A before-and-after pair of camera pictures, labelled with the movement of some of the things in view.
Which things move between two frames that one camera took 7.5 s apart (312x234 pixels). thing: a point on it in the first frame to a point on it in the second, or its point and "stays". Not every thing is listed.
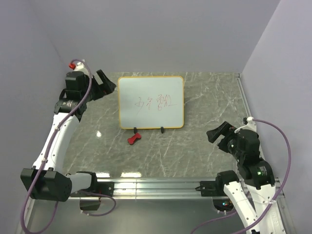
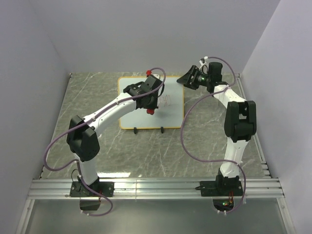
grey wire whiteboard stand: x=135 y=129 stays
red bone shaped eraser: x=131 y=140 to x=150 y=111
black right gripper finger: x=223 y=144 to x=192 y=86
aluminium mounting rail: x=155 y=189 stays
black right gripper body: x=237 y=152 to x=201 y=79
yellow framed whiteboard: x=151 y=102 stays
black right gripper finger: x=224 y=129 to x=188 y=77
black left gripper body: x=93 y=82 to x=153 y=104
